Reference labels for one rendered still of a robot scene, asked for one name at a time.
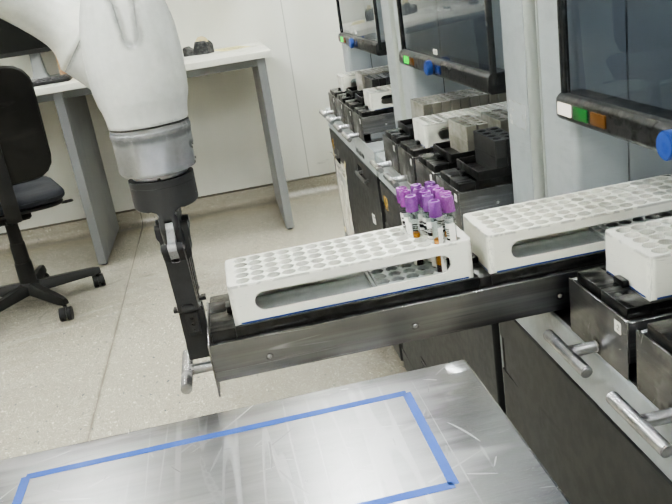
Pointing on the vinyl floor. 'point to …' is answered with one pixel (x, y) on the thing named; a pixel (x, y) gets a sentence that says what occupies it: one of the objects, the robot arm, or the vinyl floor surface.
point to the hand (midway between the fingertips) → (196, 330)
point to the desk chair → (28, 191)
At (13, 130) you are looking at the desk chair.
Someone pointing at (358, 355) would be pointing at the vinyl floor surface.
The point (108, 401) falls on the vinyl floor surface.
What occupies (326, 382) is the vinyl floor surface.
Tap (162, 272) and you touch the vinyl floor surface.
